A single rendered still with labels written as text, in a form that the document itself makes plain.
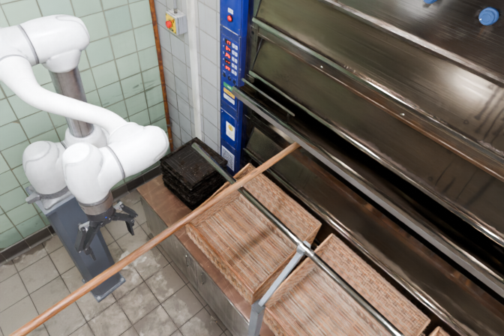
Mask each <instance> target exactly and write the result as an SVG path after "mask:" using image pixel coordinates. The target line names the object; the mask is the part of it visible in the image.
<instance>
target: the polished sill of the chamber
mask: <svg viewBox="0 0 504 336"><path fill-rule="evenodd" d="M251 120H253V121H254V122H255V123H257V124H258V125H259V126H260V127H261V128H263V129H264V130H265V131H267V132H268V133H270V134H271V135H272V136H273V137H274V138H276V139H277V140H279V141H280V142H281V143H283V144H284V145H285V146H286V147H288V146H290V145H292V144H293V143H294V142H295V141H294V140H293V139H291V138H290V137H288V136H287V135H286V134H285V133H283V132H282V131H281V130H279V129H278V128H276V127H275V126H274V125H273V124H271V123H270V122H269V121H267V120H266V119H264V118H263V117H262V116H261V115H259V114H258V113H257V112H255V113H253V114H252V117H251ZM293 152H294V153H296V154H297V155H298V156H299V157H300V158H302V159H303V160H304V161H306V162H307V163H308V164H310V165H311V166H312V167H313V168H314V169H316V170H317V171H319V172H320V173H321V174H323V175H324V176H325V177H326V178H327V179H329V180H330V181H331V182H333V183H334V184H336V185H337V186H338V187H339V188H340V189H342V190H343V191H345V192H346V193H347V194H349V195H350V196H351V197H352V198H353V199H355V200H356V201H357V202H359V203H360V204H362V205H363V206H364V207H365V208H366V209H368V210H369V211H370V212H372V213H373V214H374V215H376V216H377V217H378V218H379V219H380V220H382V221H383V222H385V223H386V224H388V225H389V226H390V227H391V228H392V229H393V230H395V231H396V232H398V233H399V234H400V235H402V236H403V237H404V238H405V239H406V240H408V241H409V242H411V243H412V244H413V245H415V246H416V247H417V248H418V249H419V250H421V251H422V252H423V253H425V254H426V255H428V256H429V257H430V258H431V259H432V260H434V261H435V262H436V263H438V264H439V265H440V266H442V267H443V268H444V269H445V270H447V271H448V272H449V273H451V274H452V275H454V276H455V277H456V278H457V279H458V280H459V281H461V282H462V283H464V284H465V285H466V286H468V287H469V288H470V289H471V290H473V291H474V292H475V293H477V294H478V295H479V296H481V297H482V298H483V299H484V300H485V301H487V302H488V303H490V304H491V305H492V306H494V307H495V308H496V309H497V310H498V311H500V312H501V313H502V314H504V298H503V297H502V296H501V295H499V294H498V293H497V292H495V291H494V290H492V289H491V288H490V287H489V286H487V285H486V284H485V283H483V282H482V281H480V280H479V279H478V278H477V277H475V276H474V275H473V274H471V273H470V272H468V271H467V270H466V269H465V268H463V267H462V266H461V265H459V264H458V263H456V262H455V261H454V260H453V259H451V258H450V257H449V256H447V255H446V254H444V253H443V252H442V251H441V250H439V249H438V248H437V247H435V246H434V245H432V244H431V243H430V242H429V241H427V240H426V239H425V238H423V237H422V236H420V235H419V234H418V233H417V232H415V231H414V230H413V229H411V228H410V227H408V226H407V225H406V224H405V223H403V222H402V221H401V220H399V219H398V218H396V217H395V216H394V215H393V214H391V213H390V212H389V211H387V210H386V209H384V208H383V207H382V206H381V205H379V204H378V203H377V202H375V201H374V200H372V199H371V198H370V197H369V196H367V195H366V194H365V193H363V192H362V191H360V190H359V189H358V188H357V187H355V186H354V185H353V184H351V183H350V182H348V181H347V180H346V179H345V178H343V177H342V176H341V175H339V174H338V173H336V172H335V171H334V170H333V169H331V168H330V167H329V166H327V165H326V164H324V163H323V162H322V161H321V160H319V159H318V158H317V157H315V156H314V155H312V154H311V153H310V152H309V151H307V150H306V149H305V148H303V147H302V146H299V147H298V148H297V149H295V150H294V151H293Z"/></svg>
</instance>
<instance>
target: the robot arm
mask: <svg viewBox="0 0 504 336"><path fill-rule="evenodd" d="M89 41H90V35H89V32H88V30H87V28H86V26H85V24H84V23H83V21H82V20H81V19H80V18H78V17H75V16H71V15H64V14H58V15H51V16H44V17H41V18H37V19H32V20H29V21H27V22H24V23H22V24H19V25H14V26H10V27H6V28H3V27H0V80H1V81H2V82H3V83H4V84H5V85H6V86H7V87H8V88H9V89H11V90H12V91H13V92H14V93H15V94H16V95H17V96H18V97H19V98H20V99H22V100H23V101H25V102H26V103H27V104H29V105H31V106H33V107H35V108H37V109H39V110H43V111H46V112H48V113H54V114H56V115H60V116H64V117H65V120H66V122H67V126H68V128H67V130H66V132H65V138H64V140H63V141H61V142H50V141H38V142H34V143H32V144H31V145H29V146H28V147H27V148H26V149H25V151H24V152H23V155H22V166H23V169H24V172H25V174H26V176H27V178H28V180H29V181H30V183H31V185H30V186H29V187H28V189H29V190H30V191H31V192H33V194H31V195H30V196H28V197H27V198H26V199H25V201H27V203H28V204H31V203H35V202H37V201H39V200H40V201H41V202H42V204H43V207H44V209H45V210H50V209H51V208H52V207H53V206H54V205H56V204H58V203H60V202H61V201H62V200H65V199H67V198H68V197H70V196H71V195H74V196H75V197H76V201H77V202H78V203H79V206H80V208H81V209H82V210H83V211H84V212H85V213H86V215H87V218H88V220H87V222H86V223H84V224H82V223H78V225H77V226H78V233H77V236H76V241H75V245H74V248H75V250H76V251H77V253H81V251H84V253H85V254H86V255H90V256H91V258H92V259H93V260H94V261H95V260H96V258H95V255H94V253H93V251H92V249H91V247H90V246H89V245H90V244H91V243H92V240H93V238H94V237H95V234H96V233H98V231H99V229H100V228H101V227H104V226H105V225H106V224H108V223H110V222H111V221H125V223H126V225H127V230H128V231H129V233H130V234H131V235H132V236H134V230H133V227H132V226H134V222H135V220H134V218H136V217H138V214H137V213H136V212H135V211H134V210H133V209H131V208H129V207H127V206H126V205H124V204H123V203H122V201H121V200H118V201H117V204H116V205H114V206H113V195H112V193H111V190H110V188H111V187H113V186H114V185H115V184H116V183H118V182H119V181H121V180H122V179H124V178H126V177H128V176H132V175H134V174H137V173H139V172H141V171H143V170H144V169H146V168H148V167H150V166H151V165H152V164H154V163H156V162H157V161H159V160H160V159H161V158H162V157H163V156H164V155H165V154H166V152H167V149H168V147H169V141H168V138H167V135H166V133H165V132H164V131H163V130H162V129H160V128H159V127H156V126H146V127H143V126H139V125H138V124H137V123H134V122H128V123H127V122H126V121H125V120H124V119H123V118H121V117H120V116H118V115H116V114H115V113H114V112H111V111H109V110H107V109H104V108H101V107H99V106H95V105H92V104H90V103H88V102H87V99H86V94H85V90H84V87H83V82H82V79H81V76H80V71H79V68H78V64H79V62H80V56H81V53H82V51H83V50H85V49H86V47H87V46H88V45H89ZM38 64H42V65H43V66H44V67H45V68H46V69H47V70H48V71H49V75H50V77H51V80H52V84H53V86H54V88H55V92H56V93H53V92H51V91H48V90H46V89H45V88H42V87H41V86H40V85H39V84H38V82H37V80H36V79H35V75H34V73H33V70H32V67H33V66H35V65H38ZM116 209H118V210H122V211H124V212H126V213H127V214H122V213H117V212H116ZM88 226H89V229H88ZM86 231H87V232H86Z"/></svg>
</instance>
